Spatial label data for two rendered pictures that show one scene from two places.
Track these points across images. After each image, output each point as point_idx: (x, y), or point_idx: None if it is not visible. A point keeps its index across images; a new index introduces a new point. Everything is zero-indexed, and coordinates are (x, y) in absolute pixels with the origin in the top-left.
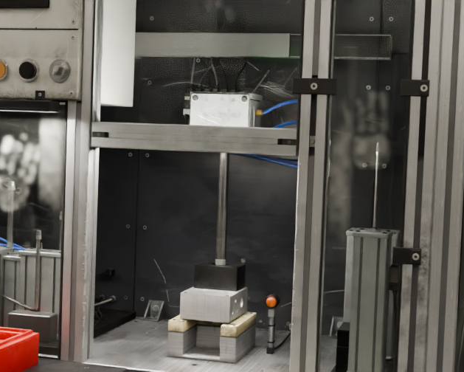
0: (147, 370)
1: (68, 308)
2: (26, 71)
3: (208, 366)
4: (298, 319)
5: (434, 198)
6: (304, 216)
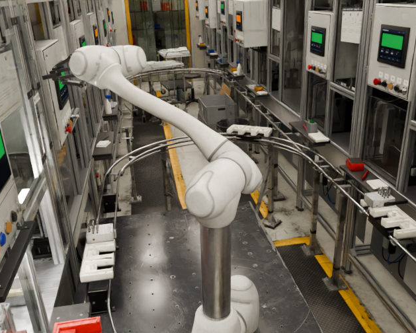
0: (54, 300)
1: (42, 308)
2: (16, 217)
3: (41, 288)
4: (60, 240)
5: (59, 177)
6: (53, 206)
